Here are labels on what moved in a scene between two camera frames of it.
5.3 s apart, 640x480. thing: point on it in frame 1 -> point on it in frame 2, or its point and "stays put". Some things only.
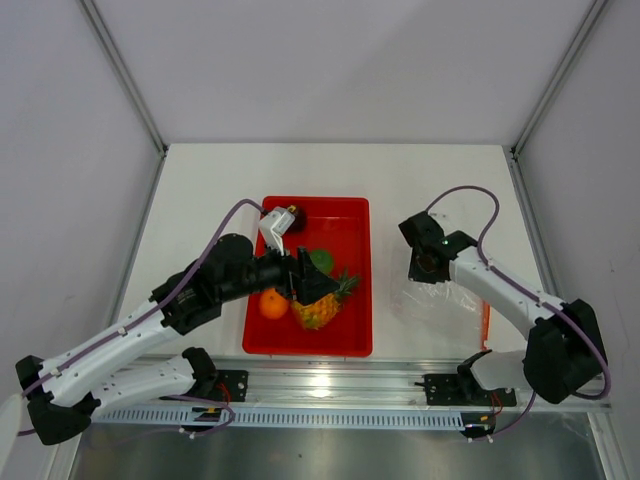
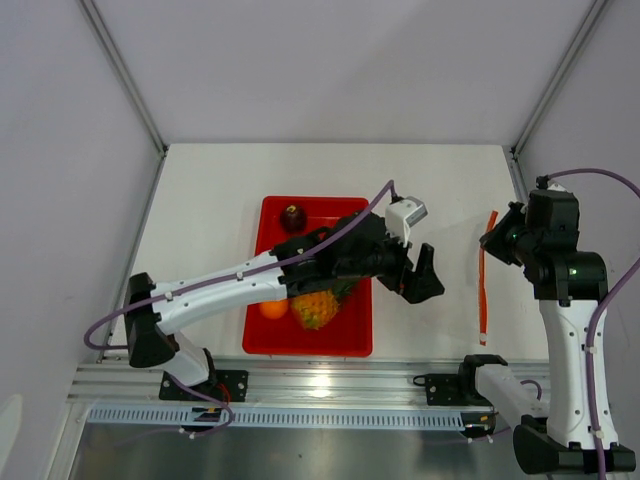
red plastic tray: x=341 y=226 stays put
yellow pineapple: x=321 y=310 stays put
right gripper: x=416 y=275 -> x=496 y=247
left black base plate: x=232 y=385 stays put
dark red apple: x=299 y=221 stays put
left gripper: x=300 y=279 -> x=413 y=286
